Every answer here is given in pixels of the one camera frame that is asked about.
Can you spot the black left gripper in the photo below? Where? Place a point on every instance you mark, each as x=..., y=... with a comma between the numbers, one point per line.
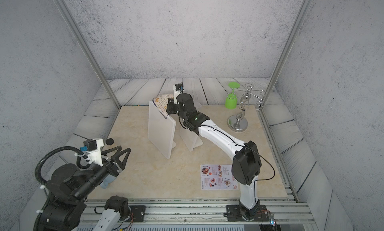
x=113, y=168

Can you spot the large frosted acrylic menu rack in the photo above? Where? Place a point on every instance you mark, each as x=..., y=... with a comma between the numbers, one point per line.
x=161, y=130

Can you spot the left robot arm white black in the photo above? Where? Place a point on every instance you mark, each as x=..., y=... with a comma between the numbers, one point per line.
x=70, y=186

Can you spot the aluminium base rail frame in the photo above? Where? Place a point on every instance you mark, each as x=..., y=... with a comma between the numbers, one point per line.
x=272, y=214

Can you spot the light blue cup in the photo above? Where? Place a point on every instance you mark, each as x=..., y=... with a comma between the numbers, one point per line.
x=107, y=180

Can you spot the silver wire glass holder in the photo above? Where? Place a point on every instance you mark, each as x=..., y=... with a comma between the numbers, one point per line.
x=238, y=122

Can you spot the Dim Sum Inn blue-bordered menu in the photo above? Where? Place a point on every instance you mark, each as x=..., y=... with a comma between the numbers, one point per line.
x=161, y=102

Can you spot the aluminium right corner post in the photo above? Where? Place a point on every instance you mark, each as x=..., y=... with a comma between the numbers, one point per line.
x=286, y=49

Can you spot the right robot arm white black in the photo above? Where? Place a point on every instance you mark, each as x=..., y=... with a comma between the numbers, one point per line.
x=246, y=161

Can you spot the small frosted acrylic menu rack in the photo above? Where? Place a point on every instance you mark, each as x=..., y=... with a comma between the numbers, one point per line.
x=191, y=139

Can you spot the small pink food menu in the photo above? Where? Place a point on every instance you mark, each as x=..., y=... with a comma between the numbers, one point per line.
x=218, y=177

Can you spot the small black-capped glass bottle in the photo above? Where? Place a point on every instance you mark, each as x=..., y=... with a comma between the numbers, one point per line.
x=110, y=142

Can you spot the green plastic wine glass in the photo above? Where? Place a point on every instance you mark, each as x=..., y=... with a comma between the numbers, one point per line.
x=231, y=99

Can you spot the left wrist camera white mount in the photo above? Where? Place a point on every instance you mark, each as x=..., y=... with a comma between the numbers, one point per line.
x=91, y=150

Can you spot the aluminium left corner post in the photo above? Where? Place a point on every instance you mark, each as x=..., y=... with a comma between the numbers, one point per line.
x=71, y=23

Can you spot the aluminium corner post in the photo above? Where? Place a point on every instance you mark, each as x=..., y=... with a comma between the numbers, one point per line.
x=286, y=49
x=71, y=23

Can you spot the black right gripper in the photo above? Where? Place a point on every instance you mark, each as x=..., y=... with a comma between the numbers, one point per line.
x=170, y=110

